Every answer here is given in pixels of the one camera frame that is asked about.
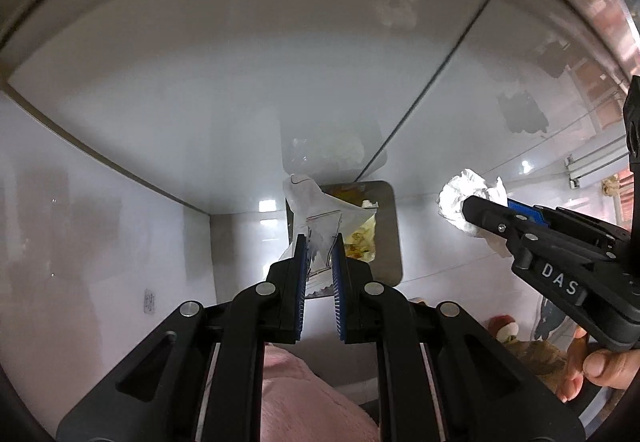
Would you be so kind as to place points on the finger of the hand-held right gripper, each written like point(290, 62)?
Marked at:
point(500, 224)
point(525, 211)

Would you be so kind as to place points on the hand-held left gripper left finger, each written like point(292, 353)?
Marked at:
point(300, 282)

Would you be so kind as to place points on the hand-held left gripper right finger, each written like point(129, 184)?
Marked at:
point(337, 287)

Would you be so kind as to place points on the gold foil wrapper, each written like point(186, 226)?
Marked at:
point(361, 242)

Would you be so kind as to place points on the clear zip bag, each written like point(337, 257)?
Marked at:
point(315, 232)

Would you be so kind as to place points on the white tissue paper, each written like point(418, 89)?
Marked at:
point(460, 187)

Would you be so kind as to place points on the trash bin opening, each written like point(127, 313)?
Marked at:
point(390, 242)

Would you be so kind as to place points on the person's right hand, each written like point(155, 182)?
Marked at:
point(610, 369)

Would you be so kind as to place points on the red white plush slipper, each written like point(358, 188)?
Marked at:
point(502, 327)

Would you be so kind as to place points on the person's pink pants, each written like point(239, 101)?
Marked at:
point(310, 397)

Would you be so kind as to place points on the white wall socket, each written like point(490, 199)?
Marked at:
point(150, 302)

